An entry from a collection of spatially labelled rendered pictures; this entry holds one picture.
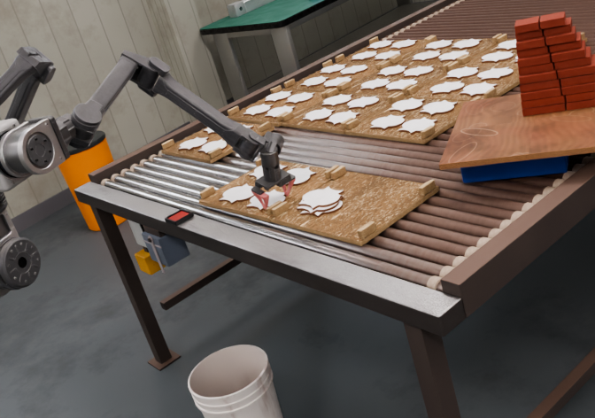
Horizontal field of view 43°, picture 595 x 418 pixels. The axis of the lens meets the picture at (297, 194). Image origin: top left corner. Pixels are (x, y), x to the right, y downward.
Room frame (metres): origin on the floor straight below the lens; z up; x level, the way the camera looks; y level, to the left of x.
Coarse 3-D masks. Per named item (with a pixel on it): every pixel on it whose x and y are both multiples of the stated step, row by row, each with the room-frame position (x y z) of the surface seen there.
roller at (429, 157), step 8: (288, 136) 3.01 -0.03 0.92; (296, 136) 2.97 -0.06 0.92; (304, 136) 2.94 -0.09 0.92; (320, 144) 2.83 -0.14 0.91; (328, 144) 2.79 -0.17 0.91; (336, 144) 2.75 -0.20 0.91; (344, 144) 2.72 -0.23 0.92; (352, 144) 2.69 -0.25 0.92; (360, 144) 2.66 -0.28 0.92; (376, 152) 2.56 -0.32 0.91; (384, 152) 2.53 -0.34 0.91; (392, 152) 2.50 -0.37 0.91; (400, 152) 2.47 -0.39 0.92; (408, 152) 2.45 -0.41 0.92; (416, 152) 2.42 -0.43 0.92; (424, 152) 2.41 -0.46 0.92; (432, 160) 2.34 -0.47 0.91; (544, 176) 1.99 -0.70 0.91; (552, 176) 1.97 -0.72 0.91; (560, 176) 1.95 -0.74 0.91; (568, 176) 1.92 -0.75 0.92
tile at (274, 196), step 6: (270, 192) 2.40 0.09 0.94; (276, 192) 2.39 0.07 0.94; (282, 192) 2.37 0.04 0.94; (252, 198) 2.40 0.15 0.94; (270, 198) 2.35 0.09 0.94; (276, 198) 2.33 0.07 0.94; (282, 198) 2.32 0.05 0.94; (252, 204) 2.35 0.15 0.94; (258, 204) 2.34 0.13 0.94; (270, 204) 2.31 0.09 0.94
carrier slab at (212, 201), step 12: (288, 168) 2.60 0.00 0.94; (312, 168) 2.53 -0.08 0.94; (324, 168) 2.49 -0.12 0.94; (240, 180) 2.63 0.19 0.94; (252, 180) 2.59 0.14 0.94; (312, 180) 2.42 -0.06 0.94; (324, 180) 2.39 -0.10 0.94; (216, 192) 2.58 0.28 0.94; (300, 192) 2.34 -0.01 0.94; (204, 204) 2.52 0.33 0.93; (216, 204) 2.47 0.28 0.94; (228, 204) 2.43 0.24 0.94; (240, 204) 2.40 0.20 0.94; (288, 204) 2.28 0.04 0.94; (252, 216) 2.29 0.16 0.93; (264, 216) 2.24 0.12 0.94
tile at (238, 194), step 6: (246, 186) 2.53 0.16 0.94; (228, 192) 2.52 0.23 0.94; (234, 192) 2.50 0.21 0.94; (240, 192) 2.48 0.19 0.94; (246, 192) 2.47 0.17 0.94; (222, 198) 2.48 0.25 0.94; (228, 198) 2.46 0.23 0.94; (234, 198) 2.45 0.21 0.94; (240, 198) 2.43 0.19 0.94; (246, 198) 2.42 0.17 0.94
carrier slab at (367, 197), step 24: (360, 192) 2.20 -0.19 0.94; (384, 192) 2.15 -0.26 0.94; (408, 192) 2.10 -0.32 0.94; (432, 192) 2.06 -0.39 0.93; (288, 216) 2.19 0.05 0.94; (312, 216) 2.13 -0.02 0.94; (336, 216) 2.08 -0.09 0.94; (360, 216) 2.03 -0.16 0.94; (384, 216) 1.99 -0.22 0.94; (360, 240) 1.89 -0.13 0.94
